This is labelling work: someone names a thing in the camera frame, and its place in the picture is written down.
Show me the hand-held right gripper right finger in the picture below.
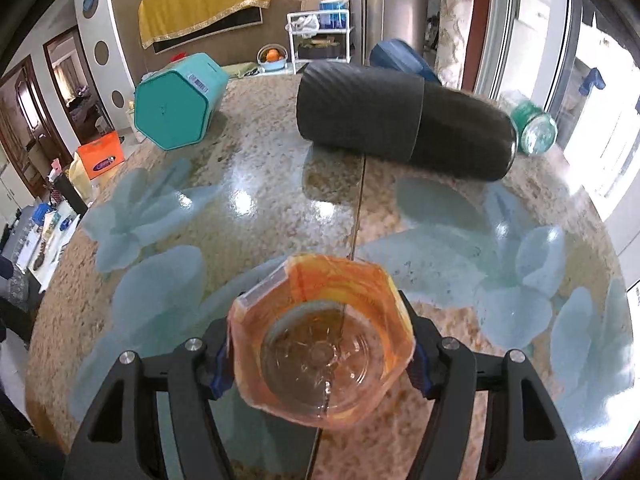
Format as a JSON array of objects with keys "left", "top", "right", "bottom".
[{"left": 396, "top": 291, "right": 585, "bottom": 480}]

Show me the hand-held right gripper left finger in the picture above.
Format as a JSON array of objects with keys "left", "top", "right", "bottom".
[{"left": 62, "top": 318, "right": 237, "bottom": 480}]

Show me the orange clear plastic bottle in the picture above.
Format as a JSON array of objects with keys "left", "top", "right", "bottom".
[{"left": 226, "top": 253, "right": 417, "bottom": 430}]

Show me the teal hexagonal cup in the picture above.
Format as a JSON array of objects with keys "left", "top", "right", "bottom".
[{"left": 133, "top": 52, "right": 230, "bottom": 151}]

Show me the cluttered side table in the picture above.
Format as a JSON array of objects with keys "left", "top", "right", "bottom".
[{"left": 10, "top": 203, "right": 81, "bottom": 295}]

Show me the orange box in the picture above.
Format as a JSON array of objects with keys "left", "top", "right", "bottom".
[{"left": 76, "top": 129, "right": 126, "bottom": 180}]

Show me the black ribbed thermos bottle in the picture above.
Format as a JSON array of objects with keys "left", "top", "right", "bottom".
[{"left": 295, "top": 61, "right": 518, "bottom": 181}]

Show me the green glass jar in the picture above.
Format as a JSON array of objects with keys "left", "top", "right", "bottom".
[{"left": 505, "top": 91, "right": 559, "bottom": 156}]

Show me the fruit bowl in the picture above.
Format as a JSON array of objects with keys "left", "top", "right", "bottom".
[{"left": 257, "top": 44, "right": 289, "bottom": 72}]

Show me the white metal shelf rack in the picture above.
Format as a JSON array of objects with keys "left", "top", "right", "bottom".
[{"left": 286, "top": 9, "right": 354, "bottom": 74}]

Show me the blue plastic container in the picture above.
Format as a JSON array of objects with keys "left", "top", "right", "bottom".
[{"left": 319, "top": 2, "right": 349, "bottom": 29}]

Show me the cardboard box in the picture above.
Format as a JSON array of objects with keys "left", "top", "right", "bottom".
[{"left": 300, "top": 0, "right": 352, "bottom": 13}]

